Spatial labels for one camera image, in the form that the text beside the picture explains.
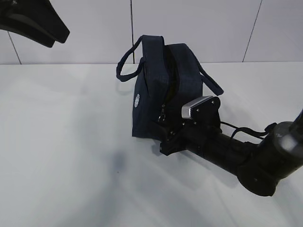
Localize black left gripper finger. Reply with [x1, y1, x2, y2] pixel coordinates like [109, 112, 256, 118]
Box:
[9, 0, 70, 44]
[0, 14, 55, 48]

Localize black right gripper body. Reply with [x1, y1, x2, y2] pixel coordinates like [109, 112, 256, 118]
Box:
[151, 120, 201, 156]

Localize navy blue lunch bag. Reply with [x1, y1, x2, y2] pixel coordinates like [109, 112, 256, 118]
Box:
[116, 35, 223, 140]

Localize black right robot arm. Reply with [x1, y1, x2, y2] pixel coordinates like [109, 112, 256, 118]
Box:
[148, 107, 303, 197]

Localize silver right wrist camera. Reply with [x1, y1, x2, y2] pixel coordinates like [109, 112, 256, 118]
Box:
[181, 96, 221, 127]

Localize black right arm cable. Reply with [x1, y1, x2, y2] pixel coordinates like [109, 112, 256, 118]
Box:
[219, 121, 277, 140]

